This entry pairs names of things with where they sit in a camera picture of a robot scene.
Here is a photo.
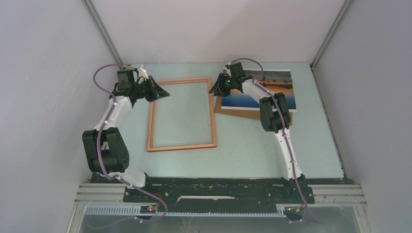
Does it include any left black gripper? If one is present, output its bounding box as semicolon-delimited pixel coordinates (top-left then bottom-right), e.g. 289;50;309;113
132;76;170;103

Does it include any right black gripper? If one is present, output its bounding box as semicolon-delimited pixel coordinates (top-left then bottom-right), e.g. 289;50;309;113
209;73;236;98

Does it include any clear acrylic glass sheet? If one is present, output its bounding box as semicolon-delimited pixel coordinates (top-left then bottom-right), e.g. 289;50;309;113
151;80;215;150

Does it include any brown cardboard backing board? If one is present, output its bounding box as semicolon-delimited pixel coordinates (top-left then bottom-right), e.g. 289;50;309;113
213;96;293;126

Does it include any wooden picture frame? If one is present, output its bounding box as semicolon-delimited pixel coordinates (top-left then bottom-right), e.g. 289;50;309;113
147;77;218;152

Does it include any sunset photo print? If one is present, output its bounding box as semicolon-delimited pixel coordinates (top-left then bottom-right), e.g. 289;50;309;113
221;68;297;112

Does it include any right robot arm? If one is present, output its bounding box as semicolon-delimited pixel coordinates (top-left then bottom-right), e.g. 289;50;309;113
209;60;306;203

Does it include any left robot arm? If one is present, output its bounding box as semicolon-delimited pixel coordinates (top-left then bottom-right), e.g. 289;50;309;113
82;66;170;202

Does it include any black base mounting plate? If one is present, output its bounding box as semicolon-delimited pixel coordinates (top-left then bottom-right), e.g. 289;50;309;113
123;177;315;214

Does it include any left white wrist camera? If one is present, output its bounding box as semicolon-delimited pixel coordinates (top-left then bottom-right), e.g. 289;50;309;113
137;64;149;83

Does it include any left corner aluminium post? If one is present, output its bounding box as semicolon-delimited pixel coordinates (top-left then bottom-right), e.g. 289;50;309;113
81;0;123;65

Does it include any corner aluminium post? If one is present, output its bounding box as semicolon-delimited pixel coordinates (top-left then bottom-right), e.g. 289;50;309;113
81;0;123;65
310;0;354;70

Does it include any right corner aluminium post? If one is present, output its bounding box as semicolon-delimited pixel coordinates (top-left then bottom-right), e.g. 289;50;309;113
310;0;354;70

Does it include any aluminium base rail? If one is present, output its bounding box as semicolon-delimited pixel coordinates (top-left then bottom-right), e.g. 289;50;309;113
74;183;366;214

